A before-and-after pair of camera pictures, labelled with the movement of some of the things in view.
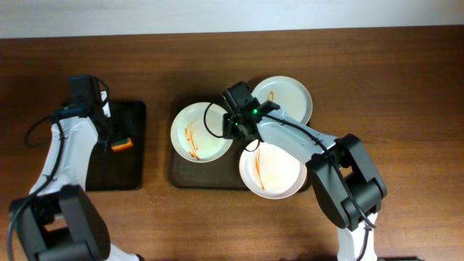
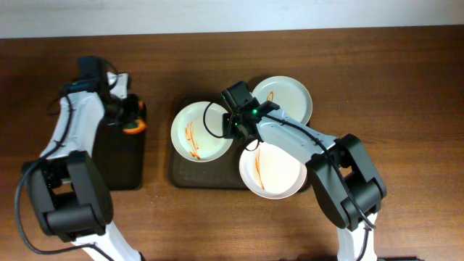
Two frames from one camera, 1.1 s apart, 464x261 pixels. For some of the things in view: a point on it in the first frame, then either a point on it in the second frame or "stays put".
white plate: (197, 133) stays put
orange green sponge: (122, 144) → (139, 125)
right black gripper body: (232, 131) stays put
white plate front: (272, 172) stays put
